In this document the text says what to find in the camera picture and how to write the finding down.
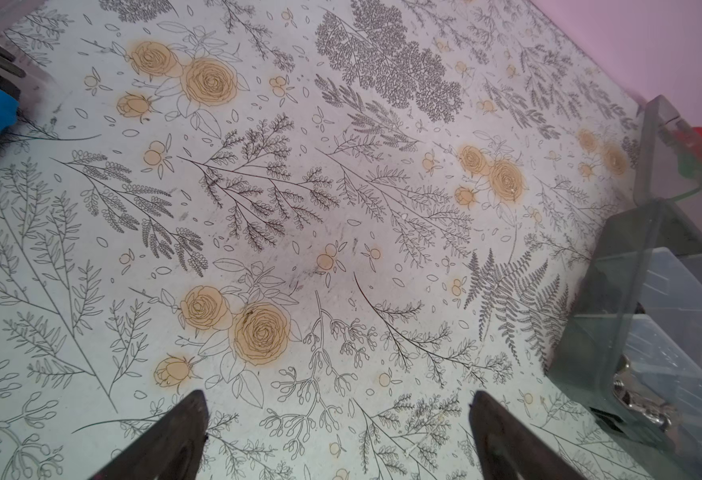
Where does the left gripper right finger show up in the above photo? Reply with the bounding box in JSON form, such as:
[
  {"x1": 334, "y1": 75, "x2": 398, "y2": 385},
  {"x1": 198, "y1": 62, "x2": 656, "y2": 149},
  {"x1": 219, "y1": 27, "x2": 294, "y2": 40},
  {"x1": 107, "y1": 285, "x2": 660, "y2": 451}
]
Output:
[{"x1": 469, "y1": 391, "x2": 583, "y2": 480}]

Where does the silver wing nuts pile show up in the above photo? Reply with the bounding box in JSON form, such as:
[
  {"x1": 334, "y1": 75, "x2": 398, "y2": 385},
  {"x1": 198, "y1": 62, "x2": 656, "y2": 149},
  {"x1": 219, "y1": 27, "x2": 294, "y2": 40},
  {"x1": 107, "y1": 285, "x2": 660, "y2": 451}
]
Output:
[{"x1": 613, "y1": 354, "x2": 676, "y2": 432}]

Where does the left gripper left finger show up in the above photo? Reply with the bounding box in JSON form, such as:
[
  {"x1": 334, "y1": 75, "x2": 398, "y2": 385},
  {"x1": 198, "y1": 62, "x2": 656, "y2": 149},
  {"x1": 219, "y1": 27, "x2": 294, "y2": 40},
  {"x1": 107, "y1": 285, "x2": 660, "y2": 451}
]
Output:
[{"x1": 90, "y1": 390, "x2": 210, "y2": 480}]

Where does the grey plastic organizer box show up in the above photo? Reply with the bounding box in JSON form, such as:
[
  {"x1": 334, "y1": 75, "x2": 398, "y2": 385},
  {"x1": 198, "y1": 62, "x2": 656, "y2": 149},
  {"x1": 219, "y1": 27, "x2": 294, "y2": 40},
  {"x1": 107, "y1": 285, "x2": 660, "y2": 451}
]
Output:
[{"x1": 549, "y1": 96, "x2": 702, "y2": 479}]

